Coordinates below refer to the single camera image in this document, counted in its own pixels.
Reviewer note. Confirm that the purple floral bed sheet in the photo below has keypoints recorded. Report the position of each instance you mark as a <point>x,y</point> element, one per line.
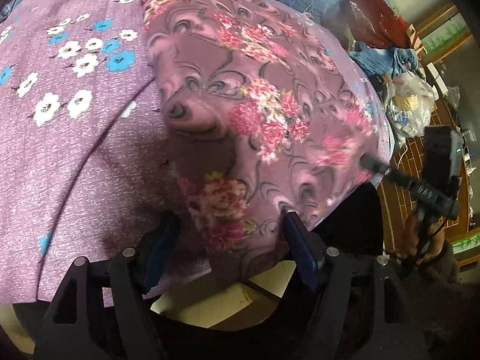
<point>85,157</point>

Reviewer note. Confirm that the blue denim cloth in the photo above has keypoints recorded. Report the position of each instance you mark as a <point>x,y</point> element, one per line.
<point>392,61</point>

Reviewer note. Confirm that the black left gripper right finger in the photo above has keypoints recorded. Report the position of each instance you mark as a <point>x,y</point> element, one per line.
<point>345,307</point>

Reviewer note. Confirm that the person's right hand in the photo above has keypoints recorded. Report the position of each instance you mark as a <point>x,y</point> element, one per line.
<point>426,254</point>

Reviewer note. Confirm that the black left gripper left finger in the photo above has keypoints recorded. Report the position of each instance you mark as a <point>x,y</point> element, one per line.
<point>98,311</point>

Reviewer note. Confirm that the maroon floral small garment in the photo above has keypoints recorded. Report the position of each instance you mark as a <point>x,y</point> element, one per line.
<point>266,113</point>

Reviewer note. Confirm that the clear plastic bag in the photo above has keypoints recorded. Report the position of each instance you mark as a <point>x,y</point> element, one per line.
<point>410,105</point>

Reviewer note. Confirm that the red plastic bag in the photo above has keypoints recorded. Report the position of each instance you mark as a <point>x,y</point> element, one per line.
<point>377,25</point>

